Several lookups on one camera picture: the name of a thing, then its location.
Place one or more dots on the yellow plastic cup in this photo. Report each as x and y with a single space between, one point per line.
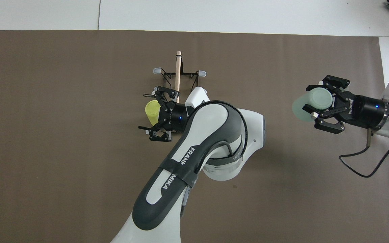
152 113

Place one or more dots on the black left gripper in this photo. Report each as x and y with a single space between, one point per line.
176 116

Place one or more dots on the brown paper table mat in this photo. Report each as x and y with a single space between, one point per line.
46 168

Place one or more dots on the pale green plastic cup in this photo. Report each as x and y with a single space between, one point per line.
302 108

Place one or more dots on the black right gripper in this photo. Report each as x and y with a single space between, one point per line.
365 111

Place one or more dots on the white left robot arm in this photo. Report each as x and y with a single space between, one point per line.
214 135

